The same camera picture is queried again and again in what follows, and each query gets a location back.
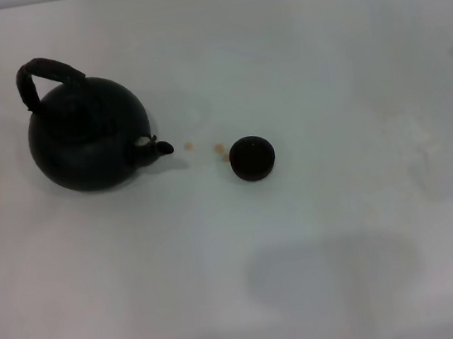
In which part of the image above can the black round teapot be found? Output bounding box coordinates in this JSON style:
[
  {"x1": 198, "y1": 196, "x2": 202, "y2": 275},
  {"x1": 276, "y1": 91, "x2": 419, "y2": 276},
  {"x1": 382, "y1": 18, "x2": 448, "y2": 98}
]
[{"x1": 12, "y1": 40, "x2": 181, "y2": 201}]

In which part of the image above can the small dark brown teacup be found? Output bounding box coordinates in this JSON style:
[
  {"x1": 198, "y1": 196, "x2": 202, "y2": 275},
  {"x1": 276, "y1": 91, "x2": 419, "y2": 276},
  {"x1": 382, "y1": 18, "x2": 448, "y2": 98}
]
[{"x1": 226, "y1": 132, "x2": 280, "y2": 187}]

